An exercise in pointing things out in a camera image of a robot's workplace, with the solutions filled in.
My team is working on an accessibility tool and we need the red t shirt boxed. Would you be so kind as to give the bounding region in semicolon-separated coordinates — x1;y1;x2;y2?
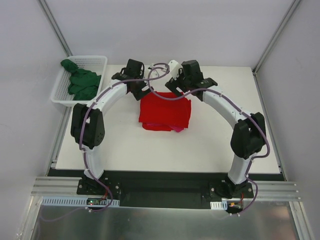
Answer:
138;92;192;129

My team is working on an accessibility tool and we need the pink t shirt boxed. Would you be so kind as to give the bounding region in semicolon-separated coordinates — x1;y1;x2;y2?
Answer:
147;122;185;133

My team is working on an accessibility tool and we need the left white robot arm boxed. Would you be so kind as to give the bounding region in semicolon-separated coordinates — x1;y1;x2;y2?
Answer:
70;59;151;195

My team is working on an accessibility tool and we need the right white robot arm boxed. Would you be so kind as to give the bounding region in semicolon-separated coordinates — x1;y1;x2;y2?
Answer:
165;60;269;199

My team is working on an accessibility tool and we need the green t shirt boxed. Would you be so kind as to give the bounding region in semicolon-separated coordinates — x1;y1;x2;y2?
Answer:
60;59;102;101

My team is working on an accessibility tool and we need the white plastic basket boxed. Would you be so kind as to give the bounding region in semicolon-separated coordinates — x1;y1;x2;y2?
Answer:
50;55;108;107

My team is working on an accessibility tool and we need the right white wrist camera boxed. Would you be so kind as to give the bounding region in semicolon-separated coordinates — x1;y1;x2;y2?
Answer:
168;60;182;79

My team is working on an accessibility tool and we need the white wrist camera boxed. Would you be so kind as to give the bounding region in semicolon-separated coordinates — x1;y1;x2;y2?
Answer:
144;64;160;79
168;60;182;79

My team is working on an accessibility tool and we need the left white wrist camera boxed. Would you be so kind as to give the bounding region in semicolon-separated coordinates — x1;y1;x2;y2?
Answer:
144;64;160;79

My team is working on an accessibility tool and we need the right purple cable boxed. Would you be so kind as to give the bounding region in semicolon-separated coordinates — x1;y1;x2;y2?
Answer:
146;62;271;221

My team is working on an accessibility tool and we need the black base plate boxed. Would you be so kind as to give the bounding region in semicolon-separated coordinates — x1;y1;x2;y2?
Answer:
47;168;260;210

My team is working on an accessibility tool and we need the right aluminium corner post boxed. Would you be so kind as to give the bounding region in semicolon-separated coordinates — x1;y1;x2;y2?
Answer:
252;0;303;76

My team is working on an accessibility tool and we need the aluminium corner post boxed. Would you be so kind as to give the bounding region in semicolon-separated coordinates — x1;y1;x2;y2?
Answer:
252;0;303;76
37;0;73;57

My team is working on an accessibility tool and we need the right white cable duct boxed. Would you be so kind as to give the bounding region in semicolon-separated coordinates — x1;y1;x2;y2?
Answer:
210;200;228;211

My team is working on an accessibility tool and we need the white cable duct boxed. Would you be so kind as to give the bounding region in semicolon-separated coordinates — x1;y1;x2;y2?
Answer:
210;200;228;211
41;196;120;208

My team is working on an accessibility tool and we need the left aluminium corner post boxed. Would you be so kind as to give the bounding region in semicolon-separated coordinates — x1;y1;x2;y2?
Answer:
37;0;73;57

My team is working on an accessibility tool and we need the left white cable duct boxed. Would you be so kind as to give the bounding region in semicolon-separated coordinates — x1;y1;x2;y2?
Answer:
41;196;120;208

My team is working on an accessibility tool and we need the aluminium frame rail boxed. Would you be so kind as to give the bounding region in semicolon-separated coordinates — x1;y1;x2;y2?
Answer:
31;176;303;202

